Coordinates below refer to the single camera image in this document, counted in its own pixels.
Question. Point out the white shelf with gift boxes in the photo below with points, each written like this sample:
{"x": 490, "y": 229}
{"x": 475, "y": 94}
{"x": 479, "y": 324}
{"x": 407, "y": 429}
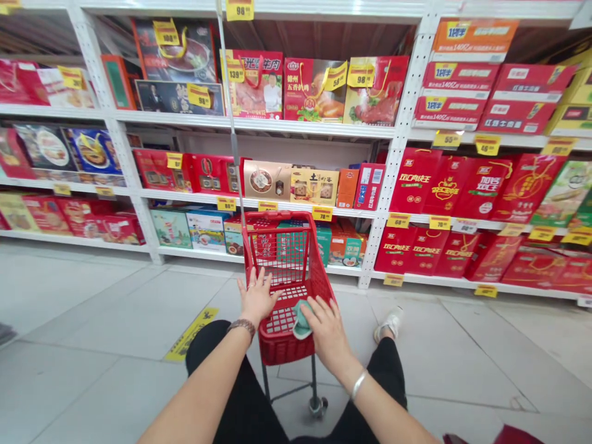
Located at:
{"x": 60, "y": 152}
{"x": 286, "y": 92}

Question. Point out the dark red object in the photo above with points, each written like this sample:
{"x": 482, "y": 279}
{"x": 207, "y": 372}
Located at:
{"x": 508, "y": 437}

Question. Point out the yellow floor sticker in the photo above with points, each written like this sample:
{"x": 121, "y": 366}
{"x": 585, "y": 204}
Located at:
{"x": 192, "y": 335}

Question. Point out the person's legs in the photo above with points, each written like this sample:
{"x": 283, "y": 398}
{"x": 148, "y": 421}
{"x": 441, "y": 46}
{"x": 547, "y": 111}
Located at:
{"x": 252, "y": 409}

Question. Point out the person's right hand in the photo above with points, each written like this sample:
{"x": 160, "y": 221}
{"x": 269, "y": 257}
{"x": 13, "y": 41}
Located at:
{"x": 329, "y": 333}

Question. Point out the teal cleaning cloth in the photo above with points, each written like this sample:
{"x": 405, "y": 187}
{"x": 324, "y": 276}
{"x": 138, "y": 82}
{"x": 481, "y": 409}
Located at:
{"x": 300, "y": 324}

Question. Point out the red plastic shopping cart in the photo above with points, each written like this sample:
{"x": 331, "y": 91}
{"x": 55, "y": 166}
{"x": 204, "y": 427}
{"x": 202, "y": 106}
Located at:
{"x": 320, "y": 261}

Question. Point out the person's right fingers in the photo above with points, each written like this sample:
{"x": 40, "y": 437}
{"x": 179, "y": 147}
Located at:
{"x": 320, "y": 307}

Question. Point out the person's left hand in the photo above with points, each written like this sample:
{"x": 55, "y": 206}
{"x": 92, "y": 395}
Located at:
{"x": 256, "y": 300}

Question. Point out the white shelf with red cartons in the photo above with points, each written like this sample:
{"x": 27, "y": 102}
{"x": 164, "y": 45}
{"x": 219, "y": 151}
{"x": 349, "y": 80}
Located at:
{"x": 490, "y": 185}

